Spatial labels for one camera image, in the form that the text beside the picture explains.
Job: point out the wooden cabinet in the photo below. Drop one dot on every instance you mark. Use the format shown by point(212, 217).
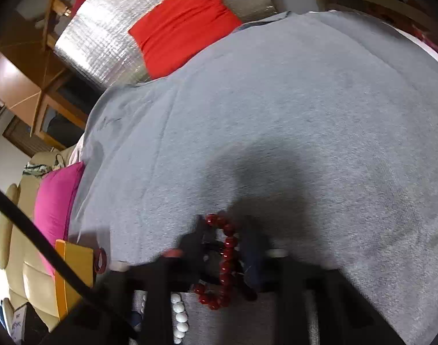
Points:
point(14, 82)

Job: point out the beige sofa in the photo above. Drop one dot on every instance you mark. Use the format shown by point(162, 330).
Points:
point(28, 276)

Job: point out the silver foil mat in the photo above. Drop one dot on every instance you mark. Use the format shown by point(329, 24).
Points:
point(96, 50)

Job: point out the magenta cushion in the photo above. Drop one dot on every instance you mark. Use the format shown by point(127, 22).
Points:
point(55, 201)

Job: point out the red cushion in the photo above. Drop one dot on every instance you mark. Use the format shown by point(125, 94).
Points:
point(183, 25)

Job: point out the grey cloth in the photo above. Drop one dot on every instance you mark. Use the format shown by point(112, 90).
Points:
point(276, 115)

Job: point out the patterned cloth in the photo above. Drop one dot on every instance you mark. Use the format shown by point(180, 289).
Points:
point(39, 169)

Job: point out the orange box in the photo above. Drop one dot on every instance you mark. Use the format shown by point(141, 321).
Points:
point(75, 266)

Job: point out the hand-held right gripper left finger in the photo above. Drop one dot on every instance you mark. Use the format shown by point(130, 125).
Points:
point(193, 248)

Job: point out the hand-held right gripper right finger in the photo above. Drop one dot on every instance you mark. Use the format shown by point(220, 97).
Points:
point(255, 262)

